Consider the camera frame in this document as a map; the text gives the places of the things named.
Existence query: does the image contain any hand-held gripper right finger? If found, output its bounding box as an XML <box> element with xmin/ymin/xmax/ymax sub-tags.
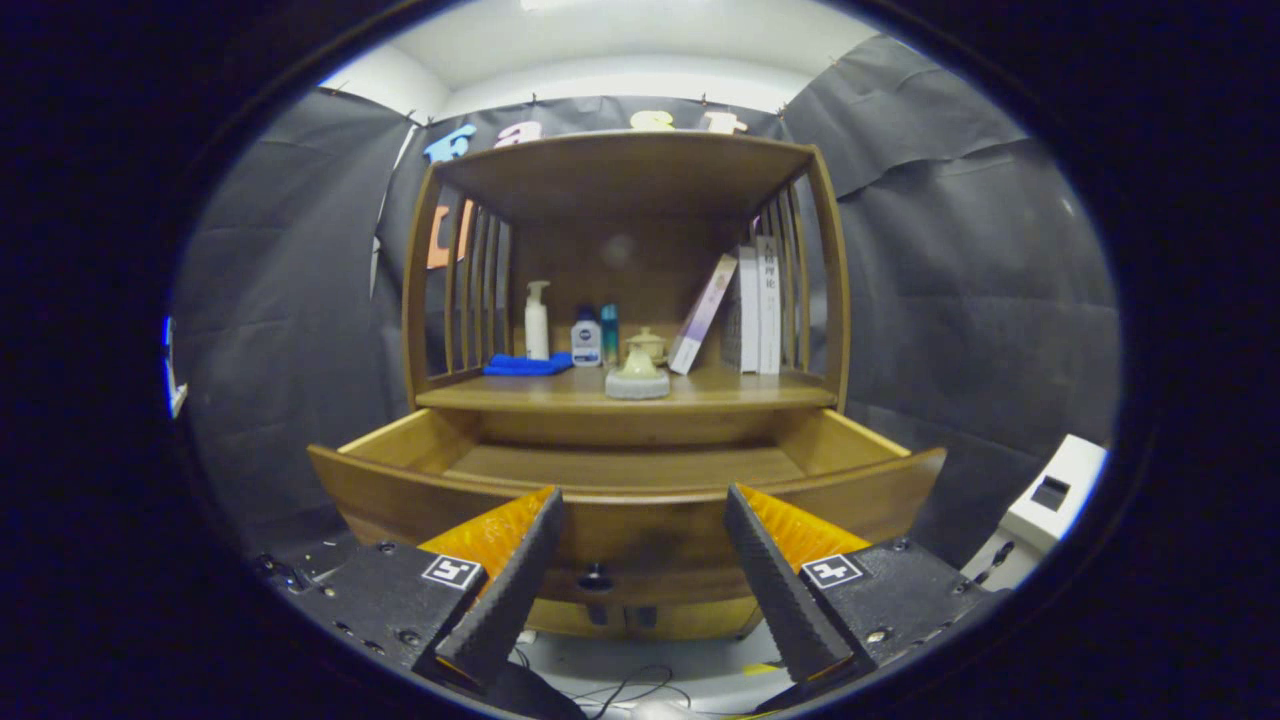
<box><xmin>723</xmin><ymin>484</ymin><xmax>1011</xmax><ymax>701</ymax></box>

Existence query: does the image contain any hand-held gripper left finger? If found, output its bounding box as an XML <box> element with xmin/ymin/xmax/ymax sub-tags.
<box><xmin>285</xmin><ymin>486</ymin><xmax>567</xmax><ymax>696</ymax></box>

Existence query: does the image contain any wooden drawer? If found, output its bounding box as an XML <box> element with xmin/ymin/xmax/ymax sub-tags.
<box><xmin>305</xmin><ymin>405</ymin><xmax>949</xmax><ymax>608</ymax></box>

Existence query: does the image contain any pale green grey-based object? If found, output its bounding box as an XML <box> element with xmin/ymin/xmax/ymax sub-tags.
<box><xmin>604</xmin><ymin>342</ymin><xmax>672</xmax><ymax>401</ymax></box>

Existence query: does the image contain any wooden countertop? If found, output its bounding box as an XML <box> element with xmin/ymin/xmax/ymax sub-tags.
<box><xmin>415</xmin><ymin>362</ymin><xmax>839</xmax><ymax>413</ymax></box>

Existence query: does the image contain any wooden cabinet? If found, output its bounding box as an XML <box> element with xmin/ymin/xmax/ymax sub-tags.
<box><xmin>305</xmin><ymin>130</ymin><xmax>949</xmax><ymax>641</ymax></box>

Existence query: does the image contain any blue folded cloth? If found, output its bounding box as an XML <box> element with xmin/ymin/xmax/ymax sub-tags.
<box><xmin>483</xmin><ymin>352</ymin><xmax>575</xmax><ymax>378</ymax></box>

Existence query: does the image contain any white bottle with blue cap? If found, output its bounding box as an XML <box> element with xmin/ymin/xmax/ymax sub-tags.
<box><xmin>571</xmin><ymin>306</ymin><xmax>603</xmax><ymax>368</ymax></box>

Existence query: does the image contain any patterned cover book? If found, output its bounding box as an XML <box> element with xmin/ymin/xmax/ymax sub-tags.
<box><xmin>722</xmin><ymin>290</ymin><xmax>746</xmax><ymax>371</ymax></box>

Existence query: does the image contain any white pump bottle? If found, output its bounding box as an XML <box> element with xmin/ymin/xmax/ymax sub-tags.
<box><xmin>524</xmin><ymin>280</ymin><xmax>552</xmax><ymax>361</ymax></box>

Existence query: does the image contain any plain white book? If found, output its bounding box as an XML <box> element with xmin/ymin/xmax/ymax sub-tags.
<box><xmin>738</xmin><ymin>246</ymin><xmax>761</xmax><ymax>374</ymax></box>

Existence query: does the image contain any white book with printed spine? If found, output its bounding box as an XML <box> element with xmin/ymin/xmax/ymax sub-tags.
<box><xmin>755</xmin><ymin>235</ymin><xmax>782</xmax><ymax>376</ymax></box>

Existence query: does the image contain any purple and white book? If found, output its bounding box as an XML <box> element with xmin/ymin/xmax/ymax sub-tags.
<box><xmin>667</xmin><ymin>253</ymin><xmax>739</xmax><ymax>376</ymax></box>

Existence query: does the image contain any white box device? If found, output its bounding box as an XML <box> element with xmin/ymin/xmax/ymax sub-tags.
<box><xmin>1000</xmin><ymin>433</ymin><xmax>1108</xmax><ymax>553</ymax></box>

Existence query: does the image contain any black cable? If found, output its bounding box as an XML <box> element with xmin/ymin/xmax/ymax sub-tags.
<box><xmin>510</xmin><ymin>645</ymin><xmax>693</xmax><ymax>717</ymax></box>

